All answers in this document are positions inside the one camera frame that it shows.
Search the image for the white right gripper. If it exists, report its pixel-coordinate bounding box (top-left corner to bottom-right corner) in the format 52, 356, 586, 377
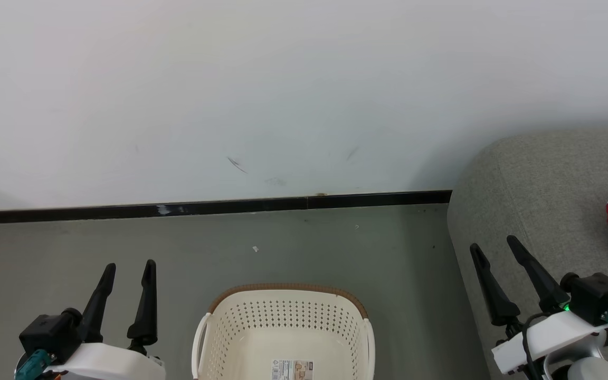
469, 235, 608, 375

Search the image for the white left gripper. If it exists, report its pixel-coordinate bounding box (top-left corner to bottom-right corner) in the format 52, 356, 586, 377
45, 259, 166, 380

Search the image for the grey fabric sofa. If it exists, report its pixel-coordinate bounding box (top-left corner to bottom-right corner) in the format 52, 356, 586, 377
446, 127, 608, 380

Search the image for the cream perforated laundry basket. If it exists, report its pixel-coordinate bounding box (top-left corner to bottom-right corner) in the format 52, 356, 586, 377
192, 283, 376, 380

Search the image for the paper label sticker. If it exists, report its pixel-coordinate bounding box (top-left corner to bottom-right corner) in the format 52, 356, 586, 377
271, 359, 315, 380

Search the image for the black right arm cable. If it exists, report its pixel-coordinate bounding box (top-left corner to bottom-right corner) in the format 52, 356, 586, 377
520, 312, 553, 380

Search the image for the teal left camera connector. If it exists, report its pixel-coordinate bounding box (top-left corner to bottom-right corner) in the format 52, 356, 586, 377
15, 349, 54, 380

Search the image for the black wall baseboard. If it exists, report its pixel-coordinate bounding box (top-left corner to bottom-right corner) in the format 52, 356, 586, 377
0, 190, 452, 225

